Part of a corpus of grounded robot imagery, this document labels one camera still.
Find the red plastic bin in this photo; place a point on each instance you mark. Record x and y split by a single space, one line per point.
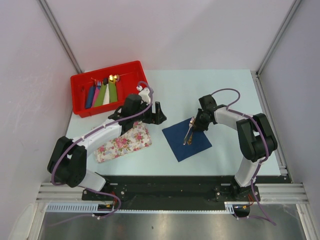
130 74

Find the gold spoon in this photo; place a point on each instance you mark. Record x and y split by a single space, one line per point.
189 142

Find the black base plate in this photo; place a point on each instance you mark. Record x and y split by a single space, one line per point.
216 188

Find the pink rolled napkin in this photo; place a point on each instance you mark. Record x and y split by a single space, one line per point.
96 93

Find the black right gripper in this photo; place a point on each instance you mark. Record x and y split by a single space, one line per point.
197 125

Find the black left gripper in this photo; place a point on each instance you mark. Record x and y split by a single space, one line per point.
156 118

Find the floral cloth mat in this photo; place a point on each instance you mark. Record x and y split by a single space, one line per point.
134 140

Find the white slotted cable duct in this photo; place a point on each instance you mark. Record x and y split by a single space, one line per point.
103 209

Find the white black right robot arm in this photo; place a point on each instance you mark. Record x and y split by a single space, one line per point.
256 141

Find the olive green rolled napkin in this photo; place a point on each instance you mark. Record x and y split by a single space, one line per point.
112 87

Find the left aluminium corner post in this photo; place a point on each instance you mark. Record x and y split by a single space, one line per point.
49 15

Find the blue rolled napkin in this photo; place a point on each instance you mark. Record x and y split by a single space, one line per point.
90 97

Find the white rolled napkin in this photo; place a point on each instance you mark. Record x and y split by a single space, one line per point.
106 99

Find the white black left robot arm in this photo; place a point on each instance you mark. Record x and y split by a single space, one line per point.
68 162

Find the silver fork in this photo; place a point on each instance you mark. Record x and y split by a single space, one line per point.
189 131

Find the dark blue paper napkin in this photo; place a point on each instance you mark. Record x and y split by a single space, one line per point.
175 135

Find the right aluminium corner post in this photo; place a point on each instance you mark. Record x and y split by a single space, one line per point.
279 35

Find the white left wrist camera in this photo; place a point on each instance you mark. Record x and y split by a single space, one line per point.
145 94

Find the aluminium corner post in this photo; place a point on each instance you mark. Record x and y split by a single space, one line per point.
49 15
279 35

